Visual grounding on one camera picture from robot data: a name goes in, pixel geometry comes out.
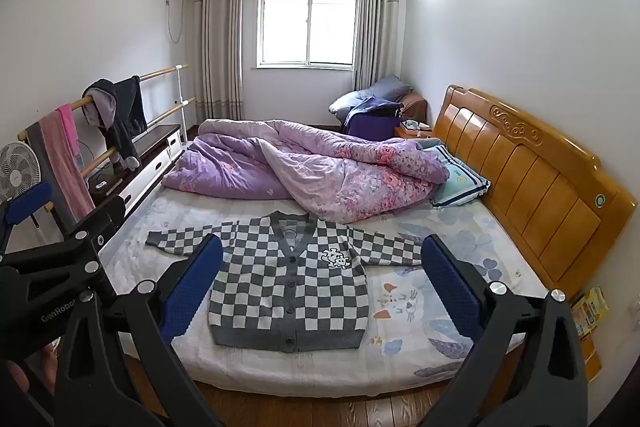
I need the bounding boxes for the yellow packet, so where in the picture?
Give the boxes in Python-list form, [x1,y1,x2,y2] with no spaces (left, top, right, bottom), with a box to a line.
[570,286,611,339]

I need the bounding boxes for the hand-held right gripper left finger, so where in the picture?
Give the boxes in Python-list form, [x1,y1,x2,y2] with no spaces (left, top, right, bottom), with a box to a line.
[52,234,224,427]

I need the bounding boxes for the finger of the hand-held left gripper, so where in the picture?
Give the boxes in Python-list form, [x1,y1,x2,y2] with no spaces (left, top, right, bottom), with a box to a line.
[0,181,54,258]

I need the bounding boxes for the white dark-topped cabinet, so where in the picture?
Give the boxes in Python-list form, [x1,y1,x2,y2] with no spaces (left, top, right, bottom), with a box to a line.
[87,124,182,214]

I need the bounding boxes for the purple storage box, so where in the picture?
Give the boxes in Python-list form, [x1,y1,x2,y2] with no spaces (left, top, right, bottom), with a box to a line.
[345,104,404,142]

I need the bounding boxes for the brown chair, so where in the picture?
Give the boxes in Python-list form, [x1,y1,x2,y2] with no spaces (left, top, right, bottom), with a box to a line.
[400,93,429,124]

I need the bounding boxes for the blue bedding pile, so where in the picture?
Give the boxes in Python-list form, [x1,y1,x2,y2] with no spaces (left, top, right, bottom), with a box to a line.
[328,76,416,122]

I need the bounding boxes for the air conditioner cable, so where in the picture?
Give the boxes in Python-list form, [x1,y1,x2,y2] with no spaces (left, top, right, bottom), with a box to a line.
[166,0,185,44]

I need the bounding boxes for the wooden headboard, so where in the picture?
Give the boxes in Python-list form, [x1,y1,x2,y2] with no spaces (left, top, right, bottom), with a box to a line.
[432,84,638,300]

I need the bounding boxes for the blue striped pillow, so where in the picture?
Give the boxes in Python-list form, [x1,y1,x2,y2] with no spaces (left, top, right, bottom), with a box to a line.
[429,144,492,209]

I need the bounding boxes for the window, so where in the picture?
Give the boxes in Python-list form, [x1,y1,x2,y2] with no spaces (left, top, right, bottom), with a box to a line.
[256,0,360,69]

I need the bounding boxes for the dark jacket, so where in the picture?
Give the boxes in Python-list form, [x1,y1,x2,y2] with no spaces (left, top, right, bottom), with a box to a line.
[82,76,149,171]

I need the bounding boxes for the person's left hand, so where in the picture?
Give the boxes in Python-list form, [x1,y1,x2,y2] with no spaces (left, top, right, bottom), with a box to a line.
[4,339,57,402]

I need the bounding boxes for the grey white checkered cardigan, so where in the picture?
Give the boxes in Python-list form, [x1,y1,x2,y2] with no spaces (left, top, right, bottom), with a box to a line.
[146,210,427,354]

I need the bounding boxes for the grey curtain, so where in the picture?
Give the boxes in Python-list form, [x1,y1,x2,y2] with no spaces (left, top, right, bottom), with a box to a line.
[192,0,245,124]
[352,0,404,94]

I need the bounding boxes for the white electric fan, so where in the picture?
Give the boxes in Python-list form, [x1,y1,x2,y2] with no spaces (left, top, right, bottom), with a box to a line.
[0,141,49,204]

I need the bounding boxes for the pink towel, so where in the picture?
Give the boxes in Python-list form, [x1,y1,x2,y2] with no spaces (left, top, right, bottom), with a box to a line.
[39,103,96,221]

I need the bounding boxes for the white fluffy blanket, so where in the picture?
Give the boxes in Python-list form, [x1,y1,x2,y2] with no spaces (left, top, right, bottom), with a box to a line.
[97,192,551,400]

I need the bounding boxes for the wooden nightstand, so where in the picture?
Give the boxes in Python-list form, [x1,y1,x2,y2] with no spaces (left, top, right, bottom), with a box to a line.
[394,121,435,140]

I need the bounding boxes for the grey towel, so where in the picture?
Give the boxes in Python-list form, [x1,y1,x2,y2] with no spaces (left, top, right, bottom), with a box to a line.
[22,119,76,229]

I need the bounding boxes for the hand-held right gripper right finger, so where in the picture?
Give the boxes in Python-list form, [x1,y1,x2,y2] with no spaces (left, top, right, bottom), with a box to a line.
[421,234,588,427]

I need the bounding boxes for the wooden bar rack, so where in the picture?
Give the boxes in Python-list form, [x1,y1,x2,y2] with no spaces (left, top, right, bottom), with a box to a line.
[17,64,197,214]

